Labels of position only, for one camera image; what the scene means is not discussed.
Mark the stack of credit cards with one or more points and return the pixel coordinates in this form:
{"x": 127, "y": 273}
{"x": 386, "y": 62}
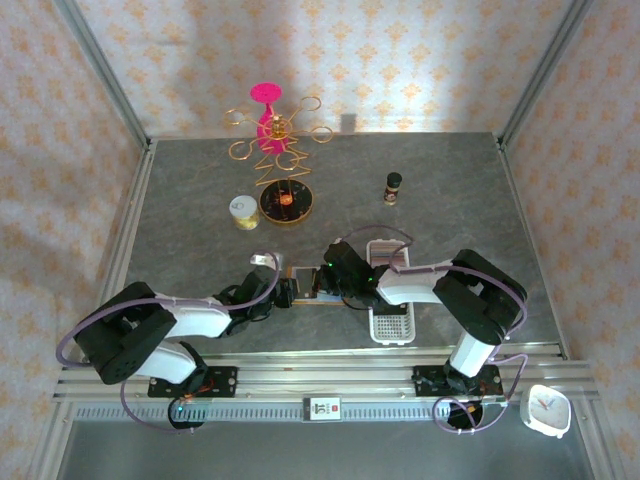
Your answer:
{"x": 385, "y": 255}

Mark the small spice bottle black cap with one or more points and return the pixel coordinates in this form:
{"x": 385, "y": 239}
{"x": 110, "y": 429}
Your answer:
{"x": 393, "y": 187}

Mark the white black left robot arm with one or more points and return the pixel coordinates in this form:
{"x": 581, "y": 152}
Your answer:
{"x": 200, "y": 320}

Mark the aluminium table edge rail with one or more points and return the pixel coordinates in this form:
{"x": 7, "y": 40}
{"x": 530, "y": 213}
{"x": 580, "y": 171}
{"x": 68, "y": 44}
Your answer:
{"x": 130, "y": 225}
{"x": 528, "y": 225}

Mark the yellow tin can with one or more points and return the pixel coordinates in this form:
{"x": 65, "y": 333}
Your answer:
{"x": 245, "y": 217}

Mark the aluminium frame post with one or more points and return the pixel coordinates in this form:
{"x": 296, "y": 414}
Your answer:
{"x": 103, "y": 70}
{"x": 544, "y": 70}

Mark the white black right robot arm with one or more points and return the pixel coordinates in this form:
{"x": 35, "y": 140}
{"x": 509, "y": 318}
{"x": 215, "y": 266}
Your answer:
{"x": 410, "y": 285}

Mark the pink plastic stemmed glass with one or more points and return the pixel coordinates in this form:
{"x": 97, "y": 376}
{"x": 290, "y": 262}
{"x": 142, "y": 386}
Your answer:
{"x": 266, "y": 93}

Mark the white square alarm clock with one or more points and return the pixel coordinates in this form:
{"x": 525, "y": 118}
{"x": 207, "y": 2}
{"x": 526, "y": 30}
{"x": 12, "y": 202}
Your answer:
{"x": 545, "y": 411}

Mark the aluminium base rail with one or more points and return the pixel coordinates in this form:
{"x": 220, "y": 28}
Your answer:
{"x": 325, "y": 372}

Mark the white plastic mesh basket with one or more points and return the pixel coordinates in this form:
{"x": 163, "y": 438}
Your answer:
{"x": 395, "y": 330}

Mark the silver mirror credit card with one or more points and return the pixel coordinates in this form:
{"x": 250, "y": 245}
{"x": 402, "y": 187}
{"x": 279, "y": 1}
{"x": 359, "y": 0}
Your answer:
{"x": 304, "y": 282}

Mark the white label tag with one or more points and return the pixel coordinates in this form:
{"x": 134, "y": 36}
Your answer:
{"x": 322, "y": 409}

